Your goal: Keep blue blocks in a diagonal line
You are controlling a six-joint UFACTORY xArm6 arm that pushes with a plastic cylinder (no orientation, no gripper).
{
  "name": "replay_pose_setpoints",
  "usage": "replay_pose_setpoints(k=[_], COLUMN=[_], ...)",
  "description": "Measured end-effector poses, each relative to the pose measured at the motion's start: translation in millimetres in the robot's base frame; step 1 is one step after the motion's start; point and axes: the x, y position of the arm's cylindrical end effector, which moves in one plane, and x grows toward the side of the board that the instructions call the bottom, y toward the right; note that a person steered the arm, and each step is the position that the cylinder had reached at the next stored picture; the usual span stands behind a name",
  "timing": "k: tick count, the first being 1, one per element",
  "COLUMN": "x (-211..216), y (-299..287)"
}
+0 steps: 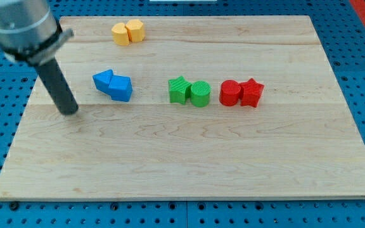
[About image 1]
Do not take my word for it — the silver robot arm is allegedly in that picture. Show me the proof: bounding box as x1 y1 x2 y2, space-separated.
0 0 74 66

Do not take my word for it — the light wooden board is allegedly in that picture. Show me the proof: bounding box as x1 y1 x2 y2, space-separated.
0 16 365 201

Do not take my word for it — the green star block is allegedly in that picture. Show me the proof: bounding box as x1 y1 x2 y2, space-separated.
168 76 192 105

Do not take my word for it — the green cylinder block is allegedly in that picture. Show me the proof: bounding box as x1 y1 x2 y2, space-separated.
191 81 211 108

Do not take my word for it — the red cylinder block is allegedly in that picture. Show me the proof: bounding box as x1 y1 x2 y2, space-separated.
219 80 241 106

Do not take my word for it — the blue cube block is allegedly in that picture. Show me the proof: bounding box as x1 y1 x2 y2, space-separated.
108 75 132 102

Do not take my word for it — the red star block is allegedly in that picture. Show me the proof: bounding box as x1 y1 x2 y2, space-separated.
240 78 264 108

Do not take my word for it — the blue triangular block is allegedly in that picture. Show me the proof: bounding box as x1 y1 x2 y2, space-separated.
93 70 113 94

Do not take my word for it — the yellow hexagon block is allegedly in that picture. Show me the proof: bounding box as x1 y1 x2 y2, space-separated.
125 19 145 42

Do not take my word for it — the yellow half-round block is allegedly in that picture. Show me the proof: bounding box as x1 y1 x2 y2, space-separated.
112 23 130 46

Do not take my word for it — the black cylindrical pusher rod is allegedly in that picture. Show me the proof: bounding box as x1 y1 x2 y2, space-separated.
35 58 79 115

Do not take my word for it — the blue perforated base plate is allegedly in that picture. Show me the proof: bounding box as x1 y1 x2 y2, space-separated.
0 0 365 227

